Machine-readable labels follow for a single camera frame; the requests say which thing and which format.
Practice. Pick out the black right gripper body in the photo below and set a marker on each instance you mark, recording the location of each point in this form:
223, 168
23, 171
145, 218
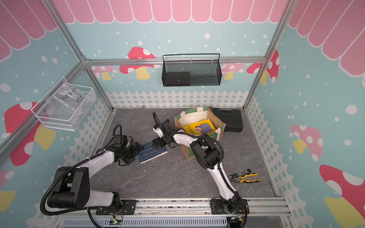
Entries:
160, 142

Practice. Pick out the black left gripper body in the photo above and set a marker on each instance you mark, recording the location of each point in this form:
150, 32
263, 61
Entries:
131, 152

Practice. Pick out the dark blue text-back book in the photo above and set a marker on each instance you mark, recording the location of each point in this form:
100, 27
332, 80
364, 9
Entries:
149, 152

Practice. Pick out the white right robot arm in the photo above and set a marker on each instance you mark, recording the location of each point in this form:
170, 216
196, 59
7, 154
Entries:
209, 154

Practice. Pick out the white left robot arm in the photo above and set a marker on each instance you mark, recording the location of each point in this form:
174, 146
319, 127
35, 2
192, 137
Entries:
71, 188

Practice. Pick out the clear plastic bag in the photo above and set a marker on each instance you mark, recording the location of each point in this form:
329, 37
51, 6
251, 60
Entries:
65, 103

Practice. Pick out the black box in basket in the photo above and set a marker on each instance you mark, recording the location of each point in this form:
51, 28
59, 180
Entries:
176, 79

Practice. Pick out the green circuit board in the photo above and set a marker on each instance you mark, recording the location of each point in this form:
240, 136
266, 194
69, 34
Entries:
116, 222

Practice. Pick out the black plastic tool case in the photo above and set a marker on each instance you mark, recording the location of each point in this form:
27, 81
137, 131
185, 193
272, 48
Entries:
232, 118

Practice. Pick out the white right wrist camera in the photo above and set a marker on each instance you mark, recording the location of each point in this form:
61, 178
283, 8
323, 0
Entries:
158, 130

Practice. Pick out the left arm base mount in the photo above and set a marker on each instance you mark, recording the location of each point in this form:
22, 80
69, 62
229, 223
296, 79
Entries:
121, 207

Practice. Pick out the black wire mesh basket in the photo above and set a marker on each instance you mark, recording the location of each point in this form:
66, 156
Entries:
204, 68

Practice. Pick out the white wire basket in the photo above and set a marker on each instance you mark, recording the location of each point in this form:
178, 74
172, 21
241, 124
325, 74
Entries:
40, 114

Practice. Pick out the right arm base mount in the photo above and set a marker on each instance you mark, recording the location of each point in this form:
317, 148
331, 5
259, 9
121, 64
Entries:
233, 206

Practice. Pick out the yellow handled pliers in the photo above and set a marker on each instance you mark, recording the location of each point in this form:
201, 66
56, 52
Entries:
244, 177

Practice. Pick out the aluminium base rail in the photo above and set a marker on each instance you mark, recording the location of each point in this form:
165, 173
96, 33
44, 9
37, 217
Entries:
266, 212

